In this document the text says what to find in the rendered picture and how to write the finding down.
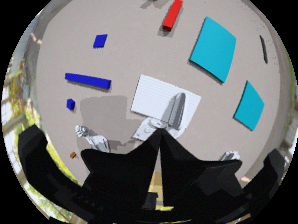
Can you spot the small blue block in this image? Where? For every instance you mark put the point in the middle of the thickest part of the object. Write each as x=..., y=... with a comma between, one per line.
x=70, y=104
x=99, y=41

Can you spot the red rectangular block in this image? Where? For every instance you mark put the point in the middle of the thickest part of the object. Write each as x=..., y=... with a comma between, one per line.
x=171, y=18

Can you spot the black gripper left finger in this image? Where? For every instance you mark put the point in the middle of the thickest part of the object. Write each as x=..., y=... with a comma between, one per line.
x=135, y=167

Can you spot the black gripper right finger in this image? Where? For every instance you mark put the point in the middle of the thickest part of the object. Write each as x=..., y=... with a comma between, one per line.
x=180, y=169

